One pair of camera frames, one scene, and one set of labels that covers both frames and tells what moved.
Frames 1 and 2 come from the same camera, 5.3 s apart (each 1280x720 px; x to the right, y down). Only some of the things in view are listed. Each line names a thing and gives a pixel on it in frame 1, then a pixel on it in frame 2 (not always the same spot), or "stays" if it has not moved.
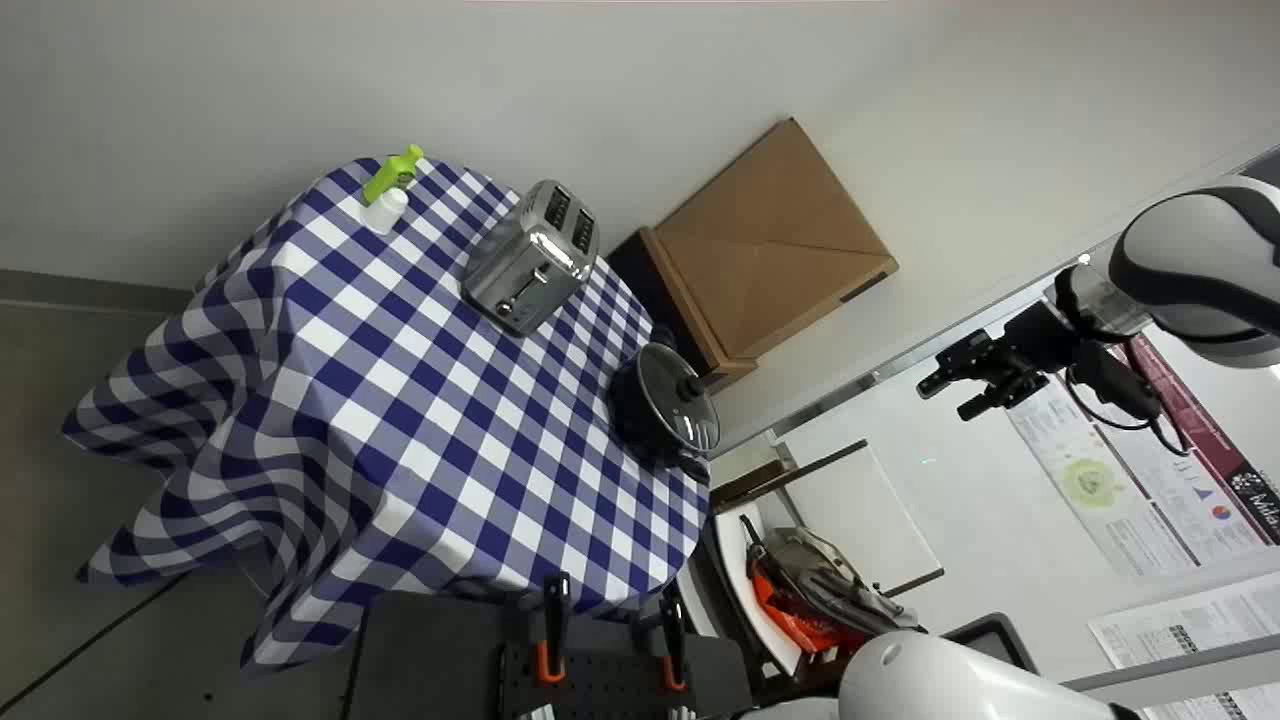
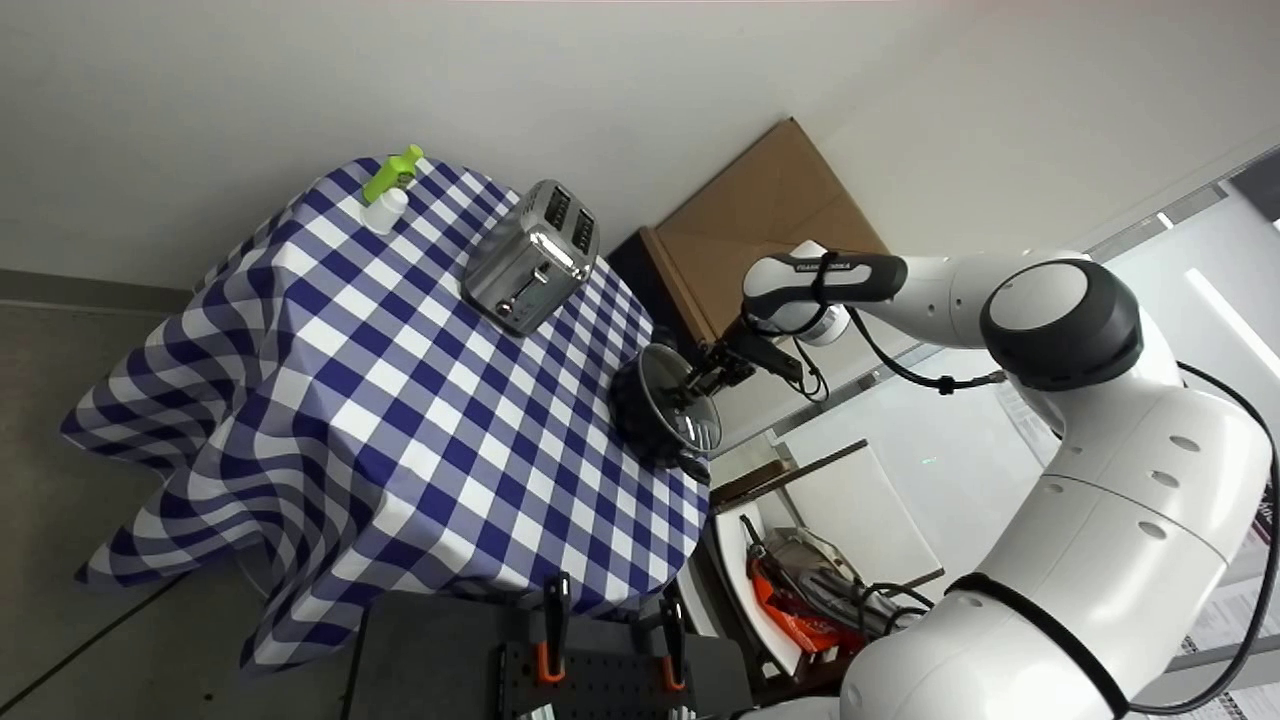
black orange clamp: [558, 609] stays
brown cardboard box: [767, 244] stays
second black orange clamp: [673, 640] stays
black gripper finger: [964, 360] → [686, 386]
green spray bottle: [385, 189] stays
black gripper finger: [999, 396] → [723, 383]
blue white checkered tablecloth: [323, 413] stays
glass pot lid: [682, 396] stays
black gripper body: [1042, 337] → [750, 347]
